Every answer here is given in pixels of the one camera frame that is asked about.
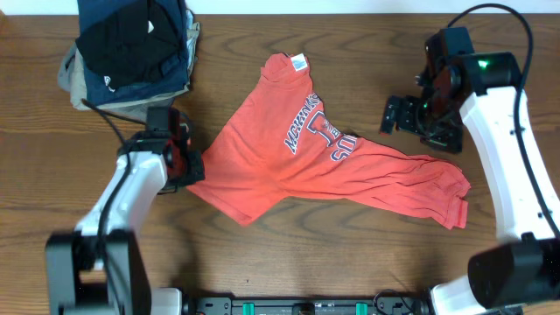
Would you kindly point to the grey khaki folded garment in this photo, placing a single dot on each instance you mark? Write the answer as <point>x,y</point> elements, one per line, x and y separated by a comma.
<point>135,103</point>

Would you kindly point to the black folded garment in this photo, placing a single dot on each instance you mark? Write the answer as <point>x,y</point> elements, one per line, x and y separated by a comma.
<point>130,45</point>

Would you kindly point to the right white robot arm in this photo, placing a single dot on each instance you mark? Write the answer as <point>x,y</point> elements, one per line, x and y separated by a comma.
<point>482,93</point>

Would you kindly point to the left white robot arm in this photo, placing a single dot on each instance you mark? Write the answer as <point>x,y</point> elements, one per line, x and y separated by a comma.
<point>97,268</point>

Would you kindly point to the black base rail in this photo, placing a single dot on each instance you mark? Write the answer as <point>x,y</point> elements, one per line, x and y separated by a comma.
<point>378,305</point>

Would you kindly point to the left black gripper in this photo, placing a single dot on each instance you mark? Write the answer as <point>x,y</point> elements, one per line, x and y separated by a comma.
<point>199,168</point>

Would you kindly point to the navy blue folded garment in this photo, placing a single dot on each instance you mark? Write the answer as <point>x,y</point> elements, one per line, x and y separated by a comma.
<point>92,12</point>

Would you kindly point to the red orange t-shirt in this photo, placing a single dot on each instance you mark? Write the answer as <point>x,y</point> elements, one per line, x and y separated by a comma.
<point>279,144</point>

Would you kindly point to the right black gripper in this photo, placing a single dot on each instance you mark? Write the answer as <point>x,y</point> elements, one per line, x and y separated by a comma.
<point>449,139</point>

